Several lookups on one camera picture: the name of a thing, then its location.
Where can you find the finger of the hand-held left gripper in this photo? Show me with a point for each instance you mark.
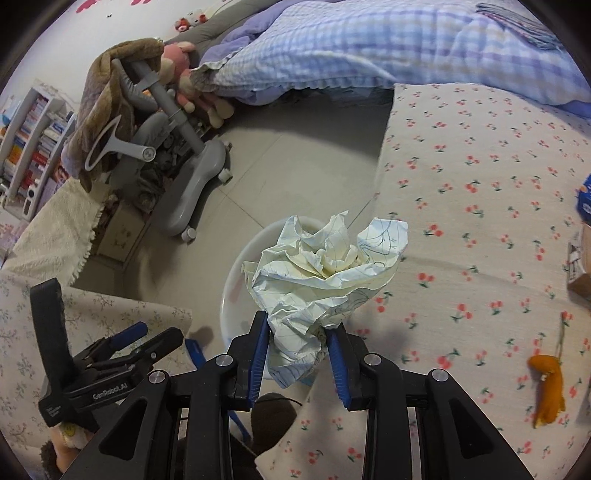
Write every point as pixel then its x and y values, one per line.
pixel 159 344
pixel 129 334

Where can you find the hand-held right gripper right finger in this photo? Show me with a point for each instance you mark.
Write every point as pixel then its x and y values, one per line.
pixel 340 369

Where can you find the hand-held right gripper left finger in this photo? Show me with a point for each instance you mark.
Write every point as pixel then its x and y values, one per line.
pixel 259 355

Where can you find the white plastic basin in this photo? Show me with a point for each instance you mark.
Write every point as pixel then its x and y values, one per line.
pixel 233 295

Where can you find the white paper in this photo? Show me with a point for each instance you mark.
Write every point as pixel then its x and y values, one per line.
pixel 318 272

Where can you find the floral tablecloth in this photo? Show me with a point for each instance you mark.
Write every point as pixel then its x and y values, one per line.
pixel 106 314

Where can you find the dark brown plush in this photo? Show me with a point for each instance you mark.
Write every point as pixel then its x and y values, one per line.
pixel 272 420

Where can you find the cardboard box with face print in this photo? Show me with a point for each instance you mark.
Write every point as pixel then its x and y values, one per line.
pixel 120 230

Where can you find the white fringed cloth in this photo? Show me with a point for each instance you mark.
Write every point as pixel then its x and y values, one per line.
pixel 51 230

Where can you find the grey wheeled chair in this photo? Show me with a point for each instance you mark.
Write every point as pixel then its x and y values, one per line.
pixel 194 175

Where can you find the bed with floral sheet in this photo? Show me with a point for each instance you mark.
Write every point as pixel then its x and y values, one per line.
pixel 461 230

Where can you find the orange peel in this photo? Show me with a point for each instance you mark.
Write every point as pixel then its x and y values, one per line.
pixel 549 383

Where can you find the white bookshelf with books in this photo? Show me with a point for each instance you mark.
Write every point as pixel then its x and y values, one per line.
pixel 32 143

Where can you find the brown fleece blanket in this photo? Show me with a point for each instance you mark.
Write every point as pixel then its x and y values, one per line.
pixel 99 92

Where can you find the brown cardboard box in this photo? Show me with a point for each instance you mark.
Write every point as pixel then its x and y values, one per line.
pixel 581 272

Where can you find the pink plush toy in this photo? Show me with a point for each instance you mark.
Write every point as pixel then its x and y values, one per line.
pixel 178 60

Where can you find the blue packet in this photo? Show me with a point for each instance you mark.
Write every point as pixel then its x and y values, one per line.
pixel 585 194

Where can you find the small white cat plush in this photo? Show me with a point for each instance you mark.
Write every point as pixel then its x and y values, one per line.
pixel 189 23

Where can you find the blue plaid quilt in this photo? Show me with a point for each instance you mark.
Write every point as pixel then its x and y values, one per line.
pixel 351 41

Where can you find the grey bolster cushion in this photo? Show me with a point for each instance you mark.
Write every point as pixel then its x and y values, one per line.
pixel 221 21

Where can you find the striped folded cloth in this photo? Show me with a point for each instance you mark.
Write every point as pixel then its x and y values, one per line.
pixel 521 25

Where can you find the pink cat wall sticker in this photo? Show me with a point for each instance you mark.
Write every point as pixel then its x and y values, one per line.
pixel 106 4

